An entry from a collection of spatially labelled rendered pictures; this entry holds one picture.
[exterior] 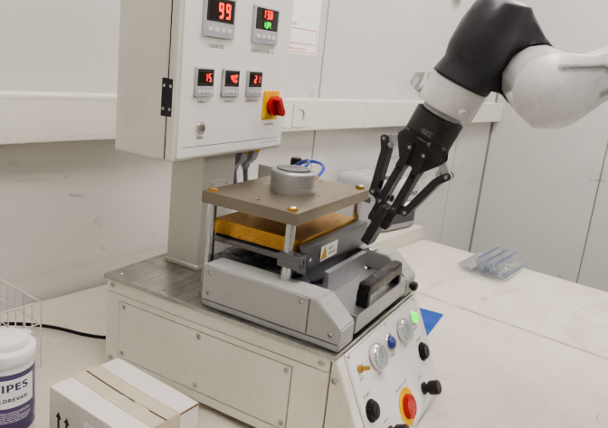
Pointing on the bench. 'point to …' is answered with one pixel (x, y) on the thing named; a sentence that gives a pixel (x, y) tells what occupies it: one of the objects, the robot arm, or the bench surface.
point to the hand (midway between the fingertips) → (377, 223)
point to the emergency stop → (409, 406)
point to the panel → (381, 394)
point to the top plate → (287, 194)
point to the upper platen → (272, 232)
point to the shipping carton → (118, 400)
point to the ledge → (396, 238)
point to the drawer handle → (392, 271)
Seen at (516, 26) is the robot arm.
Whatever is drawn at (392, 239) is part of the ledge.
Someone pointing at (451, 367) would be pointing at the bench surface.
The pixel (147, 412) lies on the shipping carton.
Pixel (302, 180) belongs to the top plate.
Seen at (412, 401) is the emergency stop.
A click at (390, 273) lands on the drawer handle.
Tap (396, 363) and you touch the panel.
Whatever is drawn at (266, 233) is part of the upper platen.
